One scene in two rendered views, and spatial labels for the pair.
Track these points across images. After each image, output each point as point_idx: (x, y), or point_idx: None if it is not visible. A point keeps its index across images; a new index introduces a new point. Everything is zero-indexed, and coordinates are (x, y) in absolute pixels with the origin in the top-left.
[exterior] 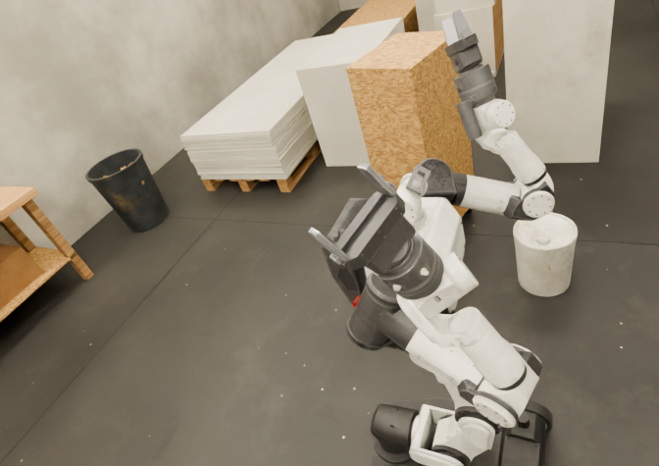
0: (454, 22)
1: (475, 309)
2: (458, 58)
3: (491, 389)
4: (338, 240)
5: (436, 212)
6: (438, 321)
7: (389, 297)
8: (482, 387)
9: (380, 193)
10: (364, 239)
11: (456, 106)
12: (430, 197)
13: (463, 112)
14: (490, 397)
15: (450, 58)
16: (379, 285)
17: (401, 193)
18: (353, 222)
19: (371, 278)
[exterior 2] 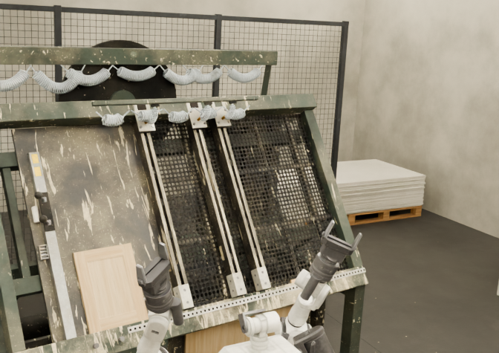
0: (166, 249)
1: (298, 296)
2: (168, 273)
3: (305, 325)
4: (349, 249)
5: (240, 343)
6: (314, 301)
7: (317, 325)
8: (306, 329)
9: (326, 238)
10: (343, 241)
11: (179, 305)
12: (229, 351)
13: (181, 305)
14: (308, 325)
15: (154, 285)
16: (317, 328)
17: (269, 313)
18: (340, 245)
19: (318, 329)
